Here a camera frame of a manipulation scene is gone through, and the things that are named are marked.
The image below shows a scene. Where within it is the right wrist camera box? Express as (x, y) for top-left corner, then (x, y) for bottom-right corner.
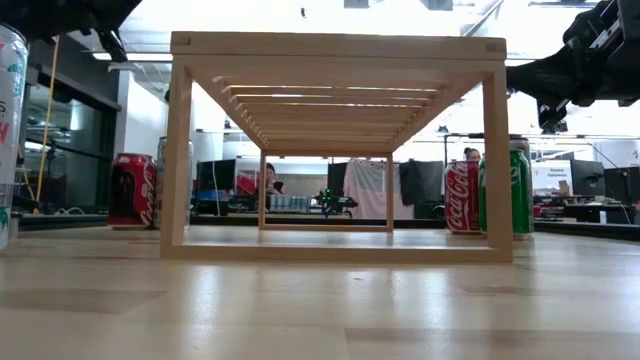
(537, 98), (570, 134)

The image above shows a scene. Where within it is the ceiling light fixture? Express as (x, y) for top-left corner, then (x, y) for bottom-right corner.
(92, 51), (174, 63)

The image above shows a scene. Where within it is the yellow power cable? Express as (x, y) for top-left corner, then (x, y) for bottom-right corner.
(32, 35), (61, 216)

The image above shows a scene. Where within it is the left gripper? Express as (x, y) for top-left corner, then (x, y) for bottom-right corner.
(0, 0), (144, 41)

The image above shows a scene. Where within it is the black metal table frame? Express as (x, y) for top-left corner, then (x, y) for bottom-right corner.
(17, 212), (640, 243)

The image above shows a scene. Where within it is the black office desk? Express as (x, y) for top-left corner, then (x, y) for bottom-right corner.
(562, 202), (639, 225)

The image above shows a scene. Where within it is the white sign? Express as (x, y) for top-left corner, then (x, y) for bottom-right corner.
(531, 159), (574, 194)

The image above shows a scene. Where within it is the green soda can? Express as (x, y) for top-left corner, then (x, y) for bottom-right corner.
(477, 148), (535, 240)

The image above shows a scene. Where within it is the red Coca-Cola can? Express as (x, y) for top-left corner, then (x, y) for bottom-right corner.
(107, 152), (157, 230)
(443, 159), (482, 235)

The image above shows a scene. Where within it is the red poster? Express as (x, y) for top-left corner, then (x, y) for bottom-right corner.
(235, 169), (260, 197)

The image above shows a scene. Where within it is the dark grey cloth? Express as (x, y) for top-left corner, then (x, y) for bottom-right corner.
(398, 159), (446, 207)

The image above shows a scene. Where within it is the row of pale blue cans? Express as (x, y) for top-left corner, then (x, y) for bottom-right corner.
(268, 193), (311, 212)

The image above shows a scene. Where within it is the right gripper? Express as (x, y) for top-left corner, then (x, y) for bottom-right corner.
(507, 0), (640, 107)

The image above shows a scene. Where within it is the slatted wooden shelf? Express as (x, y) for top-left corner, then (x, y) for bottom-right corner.
(159, 30), (514, 264)

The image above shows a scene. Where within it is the pink cloth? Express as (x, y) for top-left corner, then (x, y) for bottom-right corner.
(343, 158), (415, 220)

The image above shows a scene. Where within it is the black device with green light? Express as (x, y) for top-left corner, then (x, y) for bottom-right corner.
(312, 188), (359, 217)

